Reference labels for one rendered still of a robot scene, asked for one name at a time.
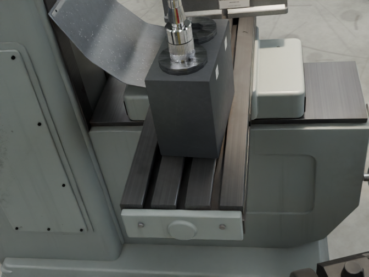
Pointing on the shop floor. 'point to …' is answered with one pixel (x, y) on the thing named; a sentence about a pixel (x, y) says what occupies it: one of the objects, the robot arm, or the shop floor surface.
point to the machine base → (178, 262)
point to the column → (50, 143)
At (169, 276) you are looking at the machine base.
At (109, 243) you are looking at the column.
